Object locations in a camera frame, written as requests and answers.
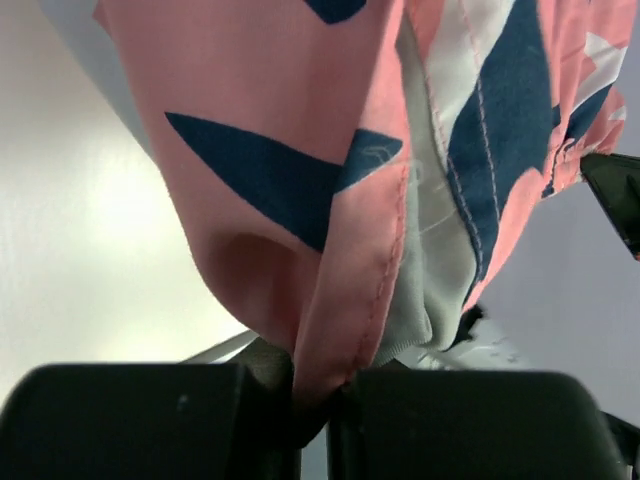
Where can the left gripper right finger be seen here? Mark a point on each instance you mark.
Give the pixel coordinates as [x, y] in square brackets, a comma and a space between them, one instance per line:
[417, 424]

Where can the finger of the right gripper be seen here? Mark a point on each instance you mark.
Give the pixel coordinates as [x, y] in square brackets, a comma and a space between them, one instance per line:
[614, 180]

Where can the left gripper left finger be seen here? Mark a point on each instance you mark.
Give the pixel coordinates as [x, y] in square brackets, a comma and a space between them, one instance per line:
[152, 421]

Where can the pink patterned shorts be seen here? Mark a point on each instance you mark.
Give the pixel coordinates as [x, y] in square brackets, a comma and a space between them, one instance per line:
[350, 175]

